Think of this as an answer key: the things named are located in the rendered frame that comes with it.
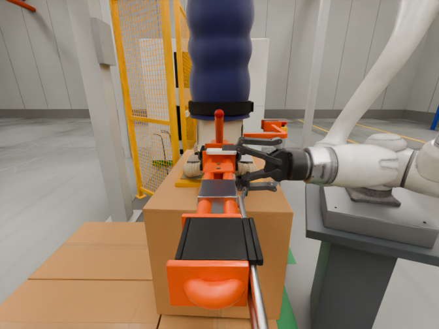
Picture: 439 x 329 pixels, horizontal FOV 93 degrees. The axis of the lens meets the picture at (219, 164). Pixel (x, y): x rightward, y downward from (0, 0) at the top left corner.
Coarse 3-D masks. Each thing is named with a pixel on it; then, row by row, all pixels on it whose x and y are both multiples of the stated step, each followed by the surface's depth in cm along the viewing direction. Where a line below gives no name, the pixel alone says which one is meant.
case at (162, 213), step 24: (168, 192) 65; (192, 192) 65; (240, 192) 65; (264, 192) 65; (144, 216) 56; (168, 216) 56; (264, 216) 55; (288, 216) 54; (168, 240) 59; (264, 240) 57; (288, 240) 57; (264, 264) 60; (264, 288) 63; (168, 312) 68; (192, 312) 68; (216, 312) 67; (240, 312) 67
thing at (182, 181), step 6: (186, 162) 86; (180, 174) 74; (180, 180) 69; (186, 180) 69; (192, 180) 69; (198, 180) 69; (180, 186) 68; (186, 186) 68; (192, 186) 68; (198, 186) 68
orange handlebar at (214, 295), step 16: (272, 128) 99; (208, 160) 51; (224, 160) 51; (208, 176) 41; (224, 176) 42; (208, 208) 30; (224, 208) 31; (192, 288) 18; (208, 288) 18; (224, 288) 18; (240, 288) 18; (208, 304) 17; (224, 304) 17
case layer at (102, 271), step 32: (96, 224) 122; (128, 224) 122; (64, 256) 99; (96, 256) 99; (128, 256) 99; (32, 288) 83; (64, 288) 83; (96, 288) 83; (128, 288) 83; (0, 320) 71; (32, 320) 71; (64, 320) 71; (96, 320) 71; (128, 320) 71; (160, 320) 72; (192, 320) 71; (224, 320) 71
